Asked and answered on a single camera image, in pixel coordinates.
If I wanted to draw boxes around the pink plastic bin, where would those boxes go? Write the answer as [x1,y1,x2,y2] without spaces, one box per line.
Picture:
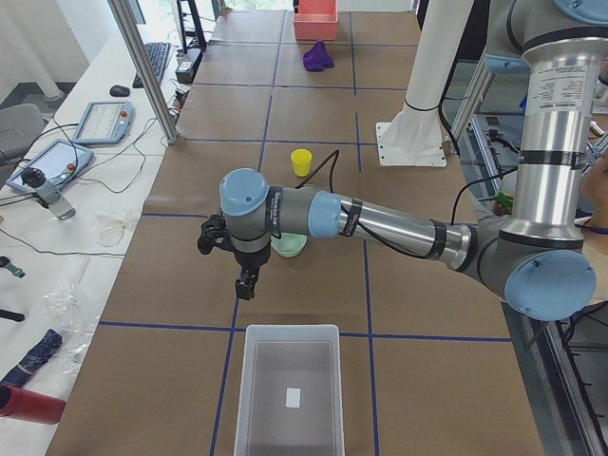
[293,0,338,41]

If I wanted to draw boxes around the black keyboard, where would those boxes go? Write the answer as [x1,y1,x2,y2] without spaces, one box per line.
[143,42,172,83]

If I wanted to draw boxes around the teach pendant near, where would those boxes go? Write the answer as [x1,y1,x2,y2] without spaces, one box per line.
[6,139,94,193]

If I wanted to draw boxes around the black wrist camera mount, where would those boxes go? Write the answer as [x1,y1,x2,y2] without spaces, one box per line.
[197,214,234,255]

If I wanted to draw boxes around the teach pendant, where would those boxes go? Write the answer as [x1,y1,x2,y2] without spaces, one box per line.
[72,101,134,147]
[6,139,94,193]

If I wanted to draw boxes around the red bottle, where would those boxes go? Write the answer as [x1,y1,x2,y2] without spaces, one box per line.
[1,384,67,425]

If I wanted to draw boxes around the black computer mouse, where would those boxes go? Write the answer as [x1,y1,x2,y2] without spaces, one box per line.
[109,85,130,97]

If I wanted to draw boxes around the purple cloth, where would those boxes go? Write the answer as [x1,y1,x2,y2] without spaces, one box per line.
[302,41,334,72]

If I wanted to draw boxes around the crumpled clear plastic wrap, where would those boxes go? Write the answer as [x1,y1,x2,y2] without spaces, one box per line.
[44,283,100,377]

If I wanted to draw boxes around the aluminium frame post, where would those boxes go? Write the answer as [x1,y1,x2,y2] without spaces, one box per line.
[107,0,178,144]

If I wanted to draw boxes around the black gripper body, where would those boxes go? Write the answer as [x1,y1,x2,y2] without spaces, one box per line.
[234,246,270,281]

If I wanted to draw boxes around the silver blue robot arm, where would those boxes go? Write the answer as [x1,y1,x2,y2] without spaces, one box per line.
[215,1,607,321]

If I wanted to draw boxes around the dark blue folded umbrella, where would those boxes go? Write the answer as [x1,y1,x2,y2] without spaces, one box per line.
[1,329,63,388]

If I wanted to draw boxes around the yellow plastic cup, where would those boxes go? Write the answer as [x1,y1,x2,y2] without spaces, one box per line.
[291,148,313,178]

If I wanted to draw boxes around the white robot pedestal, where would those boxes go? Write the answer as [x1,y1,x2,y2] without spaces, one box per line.
[376,1,474,168]

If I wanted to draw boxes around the black box device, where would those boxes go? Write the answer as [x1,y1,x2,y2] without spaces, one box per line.
[175,48,202,85]

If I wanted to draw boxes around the mint green bowl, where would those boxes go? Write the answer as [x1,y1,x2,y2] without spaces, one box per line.
[271,233,307,257]

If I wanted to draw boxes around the teach pendant far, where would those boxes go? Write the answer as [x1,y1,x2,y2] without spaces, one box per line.
[72,101,134,147]

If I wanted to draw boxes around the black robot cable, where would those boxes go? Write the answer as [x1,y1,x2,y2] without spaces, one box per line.
[293,149,519,260]

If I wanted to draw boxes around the clear plastic bin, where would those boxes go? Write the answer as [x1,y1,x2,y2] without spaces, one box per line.
[234,324,346,455]

